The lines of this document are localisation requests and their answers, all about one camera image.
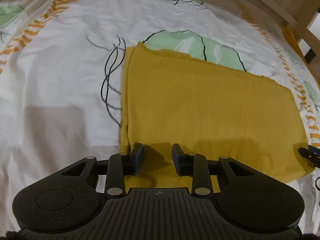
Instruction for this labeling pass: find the mustard yellow knit sweater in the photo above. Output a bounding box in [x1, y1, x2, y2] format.
[119, 42, 315, 196]

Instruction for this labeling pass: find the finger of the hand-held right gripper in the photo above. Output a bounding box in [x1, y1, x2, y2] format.
[298, 146, 320, 167]

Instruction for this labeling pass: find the leaf and stripe printed bed sheet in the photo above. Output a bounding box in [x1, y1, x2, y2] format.
[0, 0, 320, 235]

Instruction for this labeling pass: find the wooden bed frame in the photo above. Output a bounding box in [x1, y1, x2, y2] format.
[215, 0, 320, 65]

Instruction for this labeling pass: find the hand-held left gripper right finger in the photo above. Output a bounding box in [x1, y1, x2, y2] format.
[172, 143, 256, 197]

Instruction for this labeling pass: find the black cable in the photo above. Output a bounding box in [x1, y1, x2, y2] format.
[314, 176, 320, 207]

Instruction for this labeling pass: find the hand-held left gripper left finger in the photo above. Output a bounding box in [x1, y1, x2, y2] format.
[61, 143, 145, 197]

